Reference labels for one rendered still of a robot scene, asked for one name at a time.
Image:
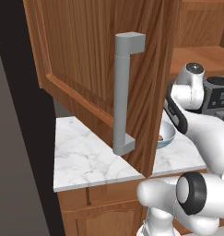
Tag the pale blue bowl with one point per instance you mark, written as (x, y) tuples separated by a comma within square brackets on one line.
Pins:
[(167, 132)]

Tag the grey coffee machine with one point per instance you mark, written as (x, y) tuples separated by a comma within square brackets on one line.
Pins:
[(219, 98)]

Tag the orange tangerine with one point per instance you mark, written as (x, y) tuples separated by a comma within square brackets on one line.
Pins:
[(161, 138)]

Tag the wooden base cabinet door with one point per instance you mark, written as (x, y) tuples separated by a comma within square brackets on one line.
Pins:
[(107, 222)]

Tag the dark tall fridge housing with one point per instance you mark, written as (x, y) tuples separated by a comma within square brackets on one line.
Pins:
[(21, 138)]

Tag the wooden wall cabinet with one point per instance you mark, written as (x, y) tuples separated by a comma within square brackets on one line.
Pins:
[(202, 27)]

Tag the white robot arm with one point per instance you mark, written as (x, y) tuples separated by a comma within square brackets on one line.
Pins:
[(208, 135)]

